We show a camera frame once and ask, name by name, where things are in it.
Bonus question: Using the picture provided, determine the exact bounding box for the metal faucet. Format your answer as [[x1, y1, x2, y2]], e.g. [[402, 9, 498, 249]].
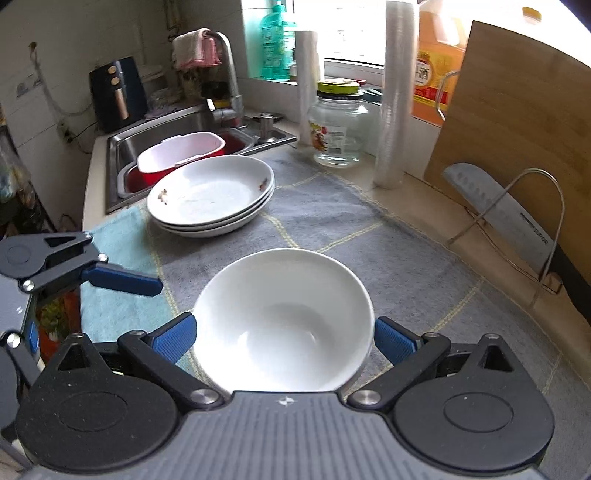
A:
[[205, 30, 245, 127]]

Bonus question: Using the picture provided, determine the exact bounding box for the stainless steel sink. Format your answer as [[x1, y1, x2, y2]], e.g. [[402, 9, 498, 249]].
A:
[[105, 104, 298, 215]]

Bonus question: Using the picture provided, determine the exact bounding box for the pink dish cloth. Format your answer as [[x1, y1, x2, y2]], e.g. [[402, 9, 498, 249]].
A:
[[173, 28, 221, 71]]

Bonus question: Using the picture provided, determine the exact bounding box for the glass jar with yellow lid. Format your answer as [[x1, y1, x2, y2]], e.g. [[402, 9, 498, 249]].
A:
[[307, 79, 370, 168]]

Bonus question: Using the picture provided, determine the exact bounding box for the red green printed bag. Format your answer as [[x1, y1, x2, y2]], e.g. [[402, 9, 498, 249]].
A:
[[37, 291, 82, 361]]

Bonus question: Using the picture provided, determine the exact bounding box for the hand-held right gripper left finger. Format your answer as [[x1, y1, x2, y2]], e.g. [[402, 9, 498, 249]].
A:
[[55, 312, 221, 411]]

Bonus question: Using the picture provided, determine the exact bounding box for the red plastic basin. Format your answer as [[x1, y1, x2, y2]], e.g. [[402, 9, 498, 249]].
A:
[[119, 128, 257, 197]]

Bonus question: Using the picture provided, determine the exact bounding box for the wooden cutting board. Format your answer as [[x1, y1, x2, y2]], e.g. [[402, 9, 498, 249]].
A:
[[424, 19, 591, 259]]

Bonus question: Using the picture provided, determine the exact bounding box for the teal cloth mat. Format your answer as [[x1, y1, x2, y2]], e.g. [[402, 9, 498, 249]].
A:
[[81, 203, 178, 344]]

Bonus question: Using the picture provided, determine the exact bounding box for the metal wire rack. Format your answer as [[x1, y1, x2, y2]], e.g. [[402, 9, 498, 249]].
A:
[[447, 168, 566, 308]]

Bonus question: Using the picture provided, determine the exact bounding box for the red and white plastic basket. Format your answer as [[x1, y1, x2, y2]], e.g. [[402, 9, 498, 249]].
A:
[[137, 131, 226, 185]]

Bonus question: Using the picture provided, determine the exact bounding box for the green detergent bottle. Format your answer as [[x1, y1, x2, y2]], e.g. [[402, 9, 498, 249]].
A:
[[261, 4, 296, 83]]

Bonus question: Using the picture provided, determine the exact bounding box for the orange cooking oil jug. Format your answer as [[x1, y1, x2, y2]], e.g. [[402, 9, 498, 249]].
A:
[[412, 0, 467, 126]]

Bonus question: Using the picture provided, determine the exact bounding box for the grey checked dish mat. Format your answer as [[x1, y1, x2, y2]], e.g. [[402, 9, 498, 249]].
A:
[[81, 152, 578, 402]]

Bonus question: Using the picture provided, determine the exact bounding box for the dark blue air fryer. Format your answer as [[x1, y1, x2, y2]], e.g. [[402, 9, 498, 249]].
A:
[[89, 56, 148, 134]]

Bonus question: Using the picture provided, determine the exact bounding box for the santoku knife black handle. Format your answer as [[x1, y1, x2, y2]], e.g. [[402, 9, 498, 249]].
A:
[[442, 162, 591, 324]]

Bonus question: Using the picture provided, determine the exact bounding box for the white bowl with floral print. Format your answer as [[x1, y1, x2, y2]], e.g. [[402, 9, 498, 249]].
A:
[[191, 248, 375, 393]]

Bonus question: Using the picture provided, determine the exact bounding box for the short plastic wrap roll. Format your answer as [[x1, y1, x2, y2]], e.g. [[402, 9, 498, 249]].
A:
[[295, 30, 322, 146]]

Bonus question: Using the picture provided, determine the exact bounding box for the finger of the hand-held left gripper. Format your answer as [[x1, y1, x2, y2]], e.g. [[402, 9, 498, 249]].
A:
[[21, 232, 163, 297], [4, 319, 45, 393]]

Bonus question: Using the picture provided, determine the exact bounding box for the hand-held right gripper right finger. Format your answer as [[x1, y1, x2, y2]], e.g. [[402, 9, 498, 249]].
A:
[[346, 317, 517, 411]]

